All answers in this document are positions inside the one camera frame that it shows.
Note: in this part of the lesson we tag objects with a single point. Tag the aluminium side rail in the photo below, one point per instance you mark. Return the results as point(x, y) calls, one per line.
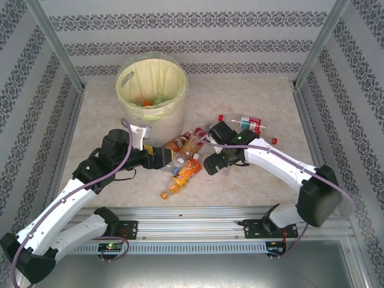
point(67, 135)
point(312, 135)

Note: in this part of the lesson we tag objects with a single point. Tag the aluminium frame post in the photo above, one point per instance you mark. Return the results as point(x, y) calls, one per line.
point(321, 45)
point(55, 45)

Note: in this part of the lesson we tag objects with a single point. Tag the brown coffee bottle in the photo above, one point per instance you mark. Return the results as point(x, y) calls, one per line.
point(174, 142)

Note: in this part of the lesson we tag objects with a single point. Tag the orange juice bottle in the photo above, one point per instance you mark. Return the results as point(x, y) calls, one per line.
point(186, 174)

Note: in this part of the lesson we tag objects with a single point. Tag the red gold tea bottle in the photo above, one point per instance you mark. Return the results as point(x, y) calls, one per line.
point(193, 142)

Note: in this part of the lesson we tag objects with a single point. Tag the large clear unlabelled bottle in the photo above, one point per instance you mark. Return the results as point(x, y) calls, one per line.
point(208, 126)

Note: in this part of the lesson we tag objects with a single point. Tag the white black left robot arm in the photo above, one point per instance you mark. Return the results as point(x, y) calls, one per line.
point(60, 210)

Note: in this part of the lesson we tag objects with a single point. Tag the clear bottle green label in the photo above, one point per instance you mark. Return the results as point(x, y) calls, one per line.
point(160, 99)

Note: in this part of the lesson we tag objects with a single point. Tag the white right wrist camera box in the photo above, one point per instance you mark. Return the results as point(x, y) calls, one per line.
point(211, 139)

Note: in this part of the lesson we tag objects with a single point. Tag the cream ribbed plastic bin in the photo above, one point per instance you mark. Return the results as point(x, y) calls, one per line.
point(171, 126)

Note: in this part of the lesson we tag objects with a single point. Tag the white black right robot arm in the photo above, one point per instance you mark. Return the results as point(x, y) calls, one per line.
point(279, 168)

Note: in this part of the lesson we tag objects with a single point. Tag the circuit board green light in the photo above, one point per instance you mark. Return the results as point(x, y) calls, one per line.
point(111, 246)

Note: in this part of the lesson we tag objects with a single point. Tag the aluminium front rail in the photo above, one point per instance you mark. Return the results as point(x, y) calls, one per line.
point(192, 228)

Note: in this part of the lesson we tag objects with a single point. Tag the cola bottle red label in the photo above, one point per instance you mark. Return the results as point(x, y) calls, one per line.
point(273, 140)

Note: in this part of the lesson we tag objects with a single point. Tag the grey metal front panel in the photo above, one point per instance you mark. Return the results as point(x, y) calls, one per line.
point(192, 270)

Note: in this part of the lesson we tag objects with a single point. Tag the clear bottle teal red label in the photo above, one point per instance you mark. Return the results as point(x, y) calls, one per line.
point(237, 120)

